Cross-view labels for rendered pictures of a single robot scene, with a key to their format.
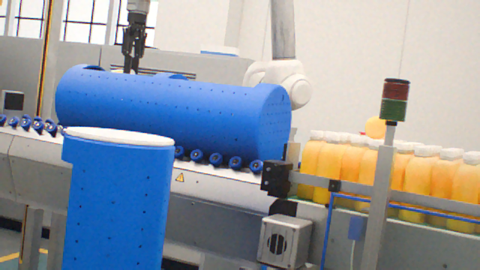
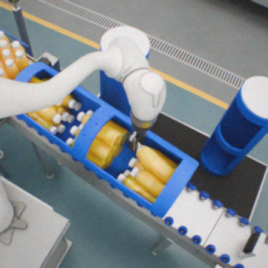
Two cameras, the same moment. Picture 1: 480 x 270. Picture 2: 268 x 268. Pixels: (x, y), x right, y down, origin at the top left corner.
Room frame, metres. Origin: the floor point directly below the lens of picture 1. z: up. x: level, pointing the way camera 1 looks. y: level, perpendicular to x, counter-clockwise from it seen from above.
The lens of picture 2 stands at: (2.68, 0.41, 2.40)
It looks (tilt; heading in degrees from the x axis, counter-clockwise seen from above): 62 degrees down; 179
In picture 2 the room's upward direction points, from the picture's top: 10 degrees clockwise
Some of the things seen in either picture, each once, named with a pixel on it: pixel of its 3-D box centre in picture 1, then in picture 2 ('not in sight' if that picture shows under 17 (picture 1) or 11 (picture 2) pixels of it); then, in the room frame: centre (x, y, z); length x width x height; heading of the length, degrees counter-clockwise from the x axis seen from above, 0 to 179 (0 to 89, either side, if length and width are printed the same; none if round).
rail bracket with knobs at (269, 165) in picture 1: (277, 178); (43, 69); (1.61, -0.13, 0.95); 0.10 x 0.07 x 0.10; 153
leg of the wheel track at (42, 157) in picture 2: not in sight; (43, 159); (1.91, -0.16, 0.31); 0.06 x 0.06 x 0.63; 63
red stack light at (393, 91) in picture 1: (395, 91); not in sight; (1.32, -0.36, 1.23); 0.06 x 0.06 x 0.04
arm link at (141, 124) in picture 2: (138, 6); (143, 113); (2.12, 0.44, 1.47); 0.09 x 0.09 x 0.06
